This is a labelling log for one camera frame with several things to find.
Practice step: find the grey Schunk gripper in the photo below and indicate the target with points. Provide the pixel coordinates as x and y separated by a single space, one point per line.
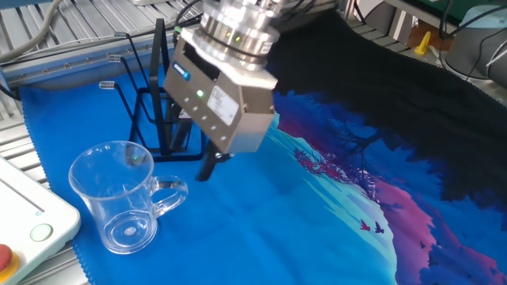
222 118

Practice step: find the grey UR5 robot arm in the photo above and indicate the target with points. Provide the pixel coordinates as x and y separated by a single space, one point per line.
237 23

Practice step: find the blue landscape print cloth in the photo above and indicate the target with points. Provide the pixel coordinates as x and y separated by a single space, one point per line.
237 237

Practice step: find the white teach pendant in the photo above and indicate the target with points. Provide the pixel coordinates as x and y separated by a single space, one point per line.
24 206

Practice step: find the yellow plastic object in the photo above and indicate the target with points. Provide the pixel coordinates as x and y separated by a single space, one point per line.
424 43

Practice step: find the aluminium table edge rail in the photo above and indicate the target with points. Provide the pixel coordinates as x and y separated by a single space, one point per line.
79 63

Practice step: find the grey aluminium post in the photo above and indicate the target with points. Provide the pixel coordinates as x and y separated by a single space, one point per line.
399 27

